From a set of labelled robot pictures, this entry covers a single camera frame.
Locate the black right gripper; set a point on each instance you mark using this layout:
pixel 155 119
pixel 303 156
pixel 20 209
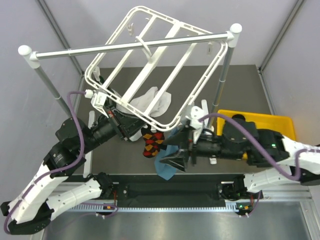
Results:
pixel 185 140

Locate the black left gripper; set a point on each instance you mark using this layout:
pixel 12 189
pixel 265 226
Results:
pixel 126 125

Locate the argyle sock red yellow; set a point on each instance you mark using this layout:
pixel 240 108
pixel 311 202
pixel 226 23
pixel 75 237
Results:
pixel 153 142

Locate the white square clip hanger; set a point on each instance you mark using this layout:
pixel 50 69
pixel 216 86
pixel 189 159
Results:
pixel 179 34

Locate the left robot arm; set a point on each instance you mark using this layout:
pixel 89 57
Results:
pixel 35 208

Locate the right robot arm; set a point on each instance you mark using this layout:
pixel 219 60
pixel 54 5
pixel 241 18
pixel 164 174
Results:
pixel 264 148

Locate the teal blue sock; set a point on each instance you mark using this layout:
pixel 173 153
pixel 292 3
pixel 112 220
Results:
pixel 162 166

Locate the yellow plastic bin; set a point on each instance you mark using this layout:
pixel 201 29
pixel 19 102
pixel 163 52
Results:
pixel 281 124

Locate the white metal drying rack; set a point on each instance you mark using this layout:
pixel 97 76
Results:
pixel 33 57

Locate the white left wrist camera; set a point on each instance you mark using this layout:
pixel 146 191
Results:
pixel 97 99

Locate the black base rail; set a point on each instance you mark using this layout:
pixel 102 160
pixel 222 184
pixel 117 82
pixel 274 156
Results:
pixel 183 190

